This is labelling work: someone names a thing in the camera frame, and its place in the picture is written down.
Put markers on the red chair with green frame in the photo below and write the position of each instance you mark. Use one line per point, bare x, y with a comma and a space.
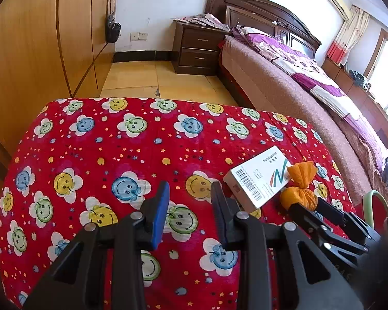
380, 208

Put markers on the pink patterned clothes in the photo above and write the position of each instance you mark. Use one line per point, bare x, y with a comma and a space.
207, 21

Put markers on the wooden wardrobe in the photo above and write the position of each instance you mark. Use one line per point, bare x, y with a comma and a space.
35, 38

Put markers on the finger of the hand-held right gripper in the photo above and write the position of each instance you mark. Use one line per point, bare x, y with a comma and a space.
310, 221
333, 211

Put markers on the white and red curtain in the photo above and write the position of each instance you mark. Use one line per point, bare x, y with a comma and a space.
349, 32

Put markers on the orange mesh bag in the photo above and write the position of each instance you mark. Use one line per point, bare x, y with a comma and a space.
297, 197

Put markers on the low wooden cabinet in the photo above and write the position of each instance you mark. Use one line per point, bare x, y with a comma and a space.
365, 100

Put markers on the dark blue clothes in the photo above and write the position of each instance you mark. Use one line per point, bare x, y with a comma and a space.
359, 79

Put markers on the red smiley flower tablecloth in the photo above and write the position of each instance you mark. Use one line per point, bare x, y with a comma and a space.
84, 148

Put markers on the white cardboard box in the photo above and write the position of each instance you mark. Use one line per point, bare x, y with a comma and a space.
258, 177

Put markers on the dark wooden headboard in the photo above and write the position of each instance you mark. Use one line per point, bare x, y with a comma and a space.
255, 9

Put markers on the white wall socket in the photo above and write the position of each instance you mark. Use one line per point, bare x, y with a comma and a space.
139, 36

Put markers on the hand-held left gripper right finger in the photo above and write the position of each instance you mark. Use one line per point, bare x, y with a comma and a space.
223, 213

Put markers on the purple patchwork quilt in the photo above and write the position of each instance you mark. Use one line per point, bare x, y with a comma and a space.
304, 67

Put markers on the dark wooden nightstand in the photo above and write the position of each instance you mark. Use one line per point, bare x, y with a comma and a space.
197, 48

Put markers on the wall air conditioner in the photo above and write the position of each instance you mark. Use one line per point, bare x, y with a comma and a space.
338, 3

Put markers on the purple pillow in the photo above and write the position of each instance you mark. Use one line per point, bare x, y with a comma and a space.
255, 35

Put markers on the bed with pink cover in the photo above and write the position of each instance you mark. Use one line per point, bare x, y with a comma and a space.
278, 87

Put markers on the black hanging bag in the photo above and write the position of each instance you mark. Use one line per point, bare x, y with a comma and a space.
113, 32

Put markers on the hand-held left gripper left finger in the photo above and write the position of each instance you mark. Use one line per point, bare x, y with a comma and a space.
158, 216

